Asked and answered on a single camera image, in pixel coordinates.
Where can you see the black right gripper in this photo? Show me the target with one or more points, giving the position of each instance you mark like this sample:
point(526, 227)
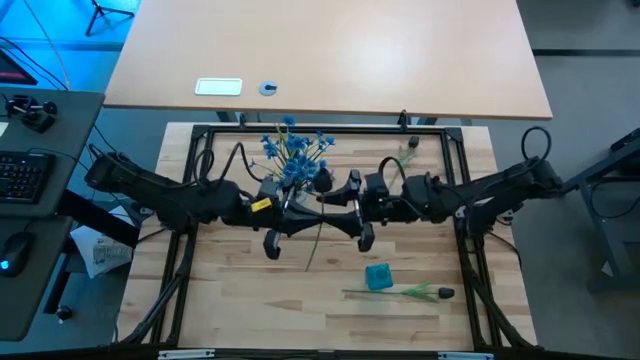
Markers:
point(382, 210)

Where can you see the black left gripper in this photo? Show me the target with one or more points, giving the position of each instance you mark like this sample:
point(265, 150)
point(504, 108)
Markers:
point(267, 215)

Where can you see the black tulip with green stem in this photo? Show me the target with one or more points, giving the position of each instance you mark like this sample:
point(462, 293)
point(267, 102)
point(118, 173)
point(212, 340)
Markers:
point(413, 141)
point(323, 182)
point(446, 292)

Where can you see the blue artificial flower spray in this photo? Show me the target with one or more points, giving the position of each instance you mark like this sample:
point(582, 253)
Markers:
point(292, 170)
point(289, 121)
point(312, 167)

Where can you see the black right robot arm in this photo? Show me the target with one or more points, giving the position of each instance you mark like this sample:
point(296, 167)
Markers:
point(480, 195)

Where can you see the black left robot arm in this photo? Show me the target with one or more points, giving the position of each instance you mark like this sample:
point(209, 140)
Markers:
point(175, 195)

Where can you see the small blue cube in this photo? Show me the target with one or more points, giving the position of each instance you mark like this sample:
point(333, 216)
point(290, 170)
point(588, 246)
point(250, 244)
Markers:
point(379, 276)

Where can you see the light wooden desk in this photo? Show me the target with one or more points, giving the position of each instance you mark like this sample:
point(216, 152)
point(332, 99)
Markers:
point(350, 50)

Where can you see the white rectangular desk plate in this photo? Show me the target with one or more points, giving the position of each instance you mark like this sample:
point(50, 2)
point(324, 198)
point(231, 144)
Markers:
point(219, 86)

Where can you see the white printed paper sheet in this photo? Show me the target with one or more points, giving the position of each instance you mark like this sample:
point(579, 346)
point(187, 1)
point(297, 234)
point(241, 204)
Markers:
point(102, 252)

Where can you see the dark grey side desk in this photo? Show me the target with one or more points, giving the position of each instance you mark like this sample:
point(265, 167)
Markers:
point(75, 125)

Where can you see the black round knob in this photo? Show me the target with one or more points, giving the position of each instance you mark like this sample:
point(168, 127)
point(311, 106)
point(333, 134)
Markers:
point(64, 313)

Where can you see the black metal cart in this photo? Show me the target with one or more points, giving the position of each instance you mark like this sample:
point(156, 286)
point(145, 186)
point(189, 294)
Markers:
point(600, 175)

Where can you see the black backlit keyboard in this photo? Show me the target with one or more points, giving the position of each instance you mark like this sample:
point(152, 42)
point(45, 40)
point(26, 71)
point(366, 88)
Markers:
point(25, 177)

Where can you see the black computer mouse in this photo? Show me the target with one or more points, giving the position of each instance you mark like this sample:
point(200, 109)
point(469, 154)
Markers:
point(17, 252)

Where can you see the black tripod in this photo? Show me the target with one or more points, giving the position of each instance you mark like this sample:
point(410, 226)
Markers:
point(102, 10)

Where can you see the black frame clamp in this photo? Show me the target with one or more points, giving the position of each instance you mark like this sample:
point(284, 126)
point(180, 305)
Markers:
point(403, 121)
point(243, 121)

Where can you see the black aluminium table frame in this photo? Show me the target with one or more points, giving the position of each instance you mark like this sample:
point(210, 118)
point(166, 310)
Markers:
point(462, 280)

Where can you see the silver metal bracket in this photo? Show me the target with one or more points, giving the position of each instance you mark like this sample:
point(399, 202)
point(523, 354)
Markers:
point(185, 354)
point(465, 356)

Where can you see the black clamp mount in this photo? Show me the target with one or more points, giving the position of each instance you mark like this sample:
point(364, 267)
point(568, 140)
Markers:
point(35, 117)

